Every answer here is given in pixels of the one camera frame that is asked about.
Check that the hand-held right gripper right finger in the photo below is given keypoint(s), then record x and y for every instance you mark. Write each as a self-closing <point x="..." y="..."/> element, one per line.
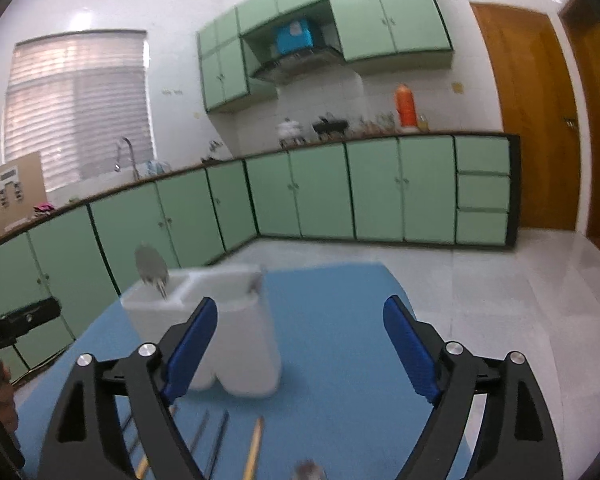
<point x="410" y="355"/>

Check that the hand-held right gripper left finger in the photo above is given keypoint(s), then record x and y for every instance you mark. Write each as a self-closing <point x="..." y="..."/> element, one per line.
<point x="192" y="355"/>

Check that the white utensil holder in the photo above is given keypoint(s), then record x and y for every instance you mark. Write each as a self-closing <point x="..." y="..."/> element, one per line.
<point x="240" y="340"/>

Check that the dark chopstick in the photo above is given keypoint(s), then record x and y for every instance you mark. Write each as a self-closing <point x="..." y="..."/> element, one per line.
<point x="219" y="440"/>
<point x="200" y="430"/>

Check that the metal spoon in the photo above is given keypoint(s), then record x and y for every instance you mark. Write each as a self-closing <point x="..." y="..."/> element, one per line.
<point x="150" y="262"/>

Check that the wooden chopstick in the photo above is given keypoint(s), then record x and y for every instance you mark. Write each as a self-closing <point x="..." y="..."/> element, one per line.
<point x="254" y="447"/>

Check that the person's left hand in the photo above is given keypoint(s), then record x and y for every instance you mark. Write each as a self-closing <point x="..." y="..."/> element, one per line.
<point x="2" y="395"/>

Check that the blue table mat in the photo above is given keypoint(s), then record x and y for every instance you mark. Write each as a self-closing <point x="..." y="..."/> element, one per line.
<point x="330" y="335"/>

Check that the pink cloth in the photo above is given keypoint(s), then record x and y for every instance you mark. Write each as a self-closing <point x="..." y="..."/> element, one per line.
<point x="42" y="208"/>

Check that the cardboard box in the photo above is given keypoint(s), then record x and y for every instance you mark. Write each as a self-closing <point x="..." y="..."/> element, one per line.
<point x="30" y="195"/>

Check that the green base cabinets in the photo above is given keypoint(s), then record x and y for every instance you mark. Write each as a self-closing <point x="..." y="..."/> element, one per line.
<point x="320" y="190"/>

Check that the clear glass cups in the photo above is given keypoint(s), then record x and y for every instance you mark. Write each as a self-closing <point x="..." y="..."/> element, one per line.
<point x="155" y="166"/>

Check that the metal sink faucet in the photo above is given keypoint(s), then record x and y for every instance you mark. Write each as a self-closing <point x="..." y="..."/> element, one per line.
<point x="124" y="140"/>

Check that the window blinds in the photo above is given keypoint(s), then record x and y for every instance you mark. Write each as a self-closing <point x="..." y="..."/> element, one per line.
<point x="75" y="105"/>

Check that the glass jar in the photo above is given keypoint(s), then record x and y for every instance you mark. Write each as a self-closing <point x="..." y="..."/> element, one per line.
<point x="385" y="122"/>
<point x="365" y="125"/>

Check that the small yellow bottle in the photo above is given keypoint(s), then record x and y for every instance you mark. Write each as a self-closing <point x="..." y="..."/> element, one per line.
<point x="422" y="121"/>

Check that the black wok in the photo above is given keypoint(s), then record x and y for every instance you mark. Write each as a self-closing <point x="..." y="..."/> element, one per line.
<point x="327" y="125"/>

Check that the white cooking pot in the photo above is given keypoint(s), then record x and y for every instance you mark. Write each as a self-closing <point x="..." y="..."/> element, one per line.
<point x="289" y="129"/>

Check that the orange thermos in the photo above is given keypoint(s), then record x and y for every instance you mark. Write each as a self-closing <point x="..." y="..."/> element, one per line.
<point x="406" y="107"/>

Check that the range hood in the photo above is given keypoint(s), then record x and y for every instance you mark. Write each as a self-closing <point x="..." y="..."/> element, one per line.
<point x="295" y="65"/>

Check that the blue box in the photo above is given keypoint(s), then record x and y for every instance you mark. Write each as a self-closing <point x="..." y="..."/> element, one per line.
<point x="292" y="37"/>

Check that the wall hooks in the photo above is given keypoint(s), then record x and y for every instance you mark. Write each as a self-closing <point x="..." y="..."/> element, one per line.
<point x="172" y="91"/>

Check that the yellow wall switch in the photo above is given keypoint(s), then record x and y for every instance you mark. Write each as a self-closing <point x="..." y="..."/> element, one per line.
<point x="457" y="88"/>

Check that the green wall cabinets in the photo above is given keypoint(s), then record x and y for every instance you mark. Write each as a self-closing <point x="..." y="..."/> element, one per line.
<point x="380" y="15"/>

